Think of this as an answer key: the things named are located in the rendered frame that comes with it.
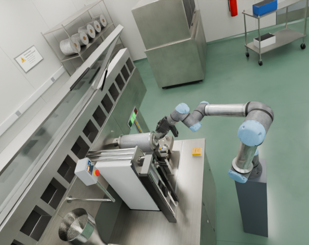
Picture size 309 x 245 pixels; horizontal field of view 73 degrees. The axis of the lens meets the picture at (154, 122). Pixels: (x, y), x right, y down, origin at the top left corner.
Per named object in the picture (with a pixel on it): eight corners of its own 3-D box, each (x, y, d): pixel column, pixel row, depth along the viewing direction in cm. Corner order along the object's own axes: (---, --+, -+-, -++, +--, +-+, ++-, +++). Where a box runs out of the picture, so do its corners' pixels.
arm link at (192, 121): (207, 118, 131) (194, 107, 132) (198, 131, 126) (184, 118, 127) (200, 123, 138) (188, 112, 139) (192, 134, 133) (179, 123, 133)
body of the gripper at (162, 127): (157, 123, 148) (165, 113, 140) (167, 129, 150) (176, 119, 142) (154, 131, 143) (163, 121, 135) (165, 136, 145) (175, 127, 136)
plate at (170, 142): (171, 154, 176) (169, 149, 172) (129, 156, 191) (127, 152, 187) (174, 140, 187) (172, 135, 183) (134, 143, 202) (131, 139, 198)
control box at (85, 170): (100, 182, 91) (88, 168, 85) (86, 186, 92) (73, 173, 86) (102, 169, 96) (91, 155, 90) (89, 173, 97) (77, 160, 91)
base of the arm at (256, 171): (262, 161, 151) (262, 152, 145) (262, 179, 141) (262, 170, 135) (239, 159, 158) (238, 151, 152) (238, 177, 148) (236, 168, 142)
